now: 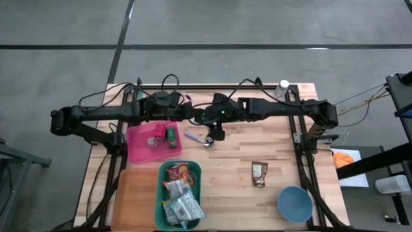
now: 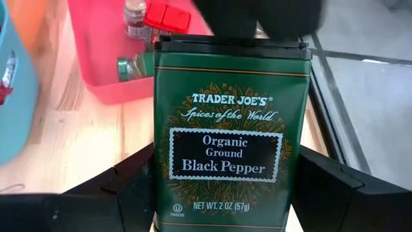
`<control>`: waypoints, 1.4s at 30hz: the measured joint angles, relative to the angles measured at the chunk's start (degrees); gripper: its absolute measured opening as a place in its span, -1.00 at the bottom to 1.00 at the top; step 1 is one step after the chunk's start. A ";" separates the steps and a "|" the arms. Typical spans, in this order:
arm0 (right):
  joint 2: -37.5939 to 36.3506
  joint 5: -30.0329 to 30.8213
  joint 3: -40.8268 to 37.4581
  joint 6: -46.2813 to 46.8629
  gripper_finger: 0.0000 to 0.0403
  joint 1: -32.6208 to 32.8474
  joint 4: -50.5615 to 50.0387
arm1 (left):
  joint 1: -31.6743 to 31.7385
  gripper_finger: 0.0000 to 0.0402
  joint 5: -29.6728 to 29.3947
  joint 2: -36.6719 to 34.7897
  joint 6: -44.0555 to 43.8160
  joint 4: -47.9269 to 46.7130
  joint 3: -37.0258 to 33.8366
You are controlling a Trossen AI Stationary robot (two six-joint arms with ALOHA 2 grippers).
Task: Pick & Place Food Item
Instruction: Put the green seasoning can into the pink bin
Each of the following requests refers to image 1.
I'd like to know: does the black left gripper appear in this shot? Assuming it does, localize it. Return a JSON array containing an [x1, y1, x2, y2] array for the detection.
[[141, 91, 194, 125]]

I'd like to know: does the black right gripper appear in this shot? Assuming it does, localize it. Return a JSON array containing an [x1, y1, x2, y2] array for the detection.
[[202, 92, 246, 142]]

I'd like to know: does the pink cube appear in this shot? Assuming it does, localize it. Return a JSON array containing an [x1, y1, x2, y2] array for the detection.
[[153, 123, 167, 142]]

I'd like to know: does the green-lidded spice jar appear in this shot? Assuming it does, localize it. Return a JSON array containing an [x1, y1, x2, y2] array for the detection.
[[165, 126, 178, 150]]

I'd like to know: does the lilac handled spoon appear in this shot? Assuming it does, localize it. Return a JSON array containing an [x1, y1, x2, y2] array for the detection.
[[183, 130, 212, 148]]

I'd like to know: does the pink plastic tray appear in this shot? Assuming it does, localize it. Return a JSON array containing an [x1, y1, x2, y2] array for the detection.
[[126, 121, 183, 166]]

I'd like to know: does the red yellow chips bag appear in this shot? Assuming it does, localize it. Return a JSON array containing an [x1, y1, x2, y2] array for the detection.
[[164, 162, 196, 187]]

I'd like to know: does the white plastic bottle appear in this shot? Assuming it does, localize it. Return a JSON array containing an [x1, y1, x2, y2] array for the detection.
[[274, 79, 290, 98]]

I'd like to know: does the clear plastic-wrapped packet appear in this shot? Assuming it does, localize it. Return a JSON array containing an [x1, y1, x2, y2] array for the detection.
[[172, 188, 207, 223]]

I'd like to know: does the clear yellow-edged snack packet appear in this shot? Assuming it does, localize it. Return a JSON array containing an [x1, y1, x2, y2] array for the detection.
[[162, 198, 187, 230]]

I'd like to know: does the brown sauce pouch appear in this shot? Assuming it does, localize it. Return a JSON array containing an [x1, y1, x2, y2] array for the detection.
[[251, 161, 268, 189]]

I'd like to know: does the teal plastic bin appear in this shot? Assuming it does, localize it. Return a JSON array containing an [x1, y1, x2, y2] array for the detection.
[[153, 160, 202, 232]]

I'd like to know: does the orange plastic tray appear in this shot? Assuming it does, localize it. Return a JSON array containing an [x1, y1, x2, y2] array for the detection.
[[111, 169, 160, 232]]

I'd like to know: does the black table clamp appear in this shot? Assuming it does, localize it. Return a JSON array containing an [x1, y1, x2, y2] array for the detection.
[[317, 133, 339, 144]]

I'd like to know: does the blue bowl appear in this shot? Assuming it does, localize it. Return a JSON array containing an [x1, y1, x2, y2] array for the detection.
[[277, 185, 314, 224]]

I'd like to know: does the orange cloth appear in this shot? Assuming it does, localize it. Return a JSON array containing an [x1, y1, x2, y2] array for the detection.
[[332, 151, 355, 169]]

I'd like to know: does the grey metal table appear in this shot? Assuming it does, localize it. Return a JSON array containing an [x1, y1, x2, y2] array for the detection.
[[0, 137, 52, 232]]

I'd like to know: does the white paper sheet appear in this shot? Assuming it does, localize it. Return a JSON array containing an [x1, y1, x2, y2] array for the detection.
[[330, 148, 370, 188]]

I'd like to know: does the black diagonal beam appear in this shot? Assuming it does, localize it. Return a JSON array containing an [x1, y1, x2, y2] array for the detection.
[[336, 142, 412, 180]]

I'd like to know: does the black equipment cart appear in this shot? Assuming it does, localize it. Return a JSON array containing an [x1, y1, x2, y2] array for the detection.
[[385, 70, 412, 144]]

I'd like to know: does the black stand leg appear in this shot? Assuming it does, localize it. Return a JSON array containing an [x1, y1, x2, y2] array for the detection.
[[391, 193, 411, 226]]

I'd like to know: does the black aluminium table frame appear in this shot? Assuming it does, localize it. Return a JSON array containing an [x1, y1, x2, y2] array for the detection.
[[75, 77, 350, 232]]

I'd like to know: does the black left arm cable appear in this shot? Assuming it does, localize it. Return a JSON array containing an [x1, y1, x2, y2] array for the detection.
[[78, 73, 181, 107]]

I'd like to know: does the black braided cable sleeve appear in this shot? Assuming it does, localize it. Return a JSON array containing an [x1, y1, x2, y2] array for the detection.
[[79, 151, 126, 230], [295, 151, 347, 230]]

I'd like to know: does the black and yellow cable bundle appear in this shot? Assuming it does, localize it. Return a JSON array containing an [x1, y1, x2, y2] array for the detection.
[[336, 82, 390, 128]]

